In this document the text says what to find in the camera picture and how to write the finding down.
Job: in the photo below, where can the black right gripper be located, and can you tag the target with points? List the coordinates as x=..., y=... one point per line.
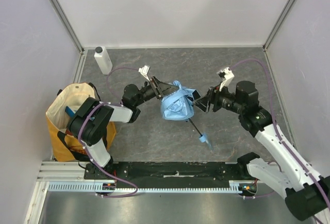
x=211, y=100

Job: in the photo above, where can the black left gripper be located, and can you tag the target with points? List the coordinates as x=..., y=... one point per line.
x=155, y=87

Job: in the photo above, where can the light blue folding umbrella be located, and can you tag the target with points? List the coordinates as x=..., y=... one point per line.
x=178, y=106

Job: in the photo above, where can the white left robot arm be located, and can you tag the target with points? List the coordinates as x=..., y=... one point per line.
x=89, y=121

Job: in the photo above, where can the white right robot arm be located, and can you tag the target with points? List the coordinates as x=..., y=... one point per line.
x=304, y=190

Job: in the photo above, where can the white plastic bottle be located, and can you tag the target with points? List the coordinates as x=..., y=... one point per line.
x=103, y=60

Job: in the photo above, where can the blue book in bag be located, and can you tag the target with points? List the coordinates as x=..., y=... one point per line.
x=71, y=110

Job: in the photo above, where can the yellow canvas tote bag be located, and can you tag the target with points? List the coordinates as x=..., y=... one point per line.
x=65, y=146

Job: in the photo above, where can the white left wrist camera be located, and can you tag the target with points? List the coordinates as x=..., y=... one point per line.
x=144, y=71

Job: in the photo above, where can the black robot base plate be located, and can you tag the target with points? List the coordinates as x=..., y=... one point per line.
x=134, y=171

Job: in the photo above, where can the aluminium corner post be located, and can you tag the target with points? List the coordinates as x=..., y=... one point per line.
x=67, y=25
x=278, y=24

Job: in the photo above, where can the left aluminium corner post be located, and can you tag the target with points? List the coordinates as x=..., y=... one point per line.
x=67, y=25

